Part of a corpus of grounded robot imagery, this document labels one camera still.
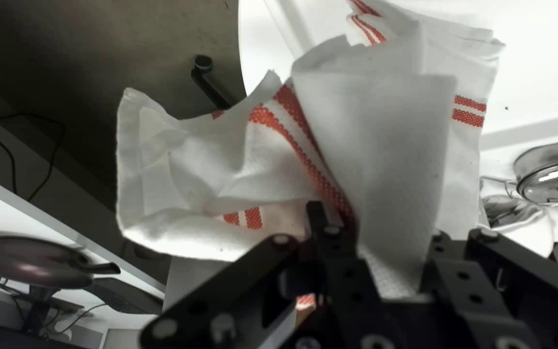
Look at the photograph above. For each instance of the white plastic tray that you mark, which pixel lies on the white plastic tray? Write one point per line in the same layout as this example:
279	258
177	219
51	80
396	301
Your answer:
537	64

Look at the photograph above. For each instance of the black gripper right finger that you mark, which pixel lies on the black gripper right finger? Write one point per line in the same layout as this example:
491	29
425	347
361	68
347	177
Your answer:
485	278

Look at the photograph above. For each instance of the dark frying pan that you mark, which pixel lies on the dark frying pan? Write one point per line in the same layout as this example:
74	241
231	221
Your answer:
33	254

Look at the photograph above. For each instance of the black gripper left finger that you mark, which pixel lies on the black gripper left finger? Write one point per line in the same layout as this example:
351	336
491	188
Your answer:
334	272

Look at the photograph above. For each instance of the small metal bowl dark contents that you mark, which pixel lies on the small metal bowl dark contents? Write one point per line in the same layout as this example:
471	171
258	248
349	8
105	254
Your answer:
551	171

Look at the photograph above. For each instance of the white towel with red stripes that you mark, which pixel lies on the white towel with red stripes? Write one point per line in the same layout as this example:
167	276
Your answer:
369	161

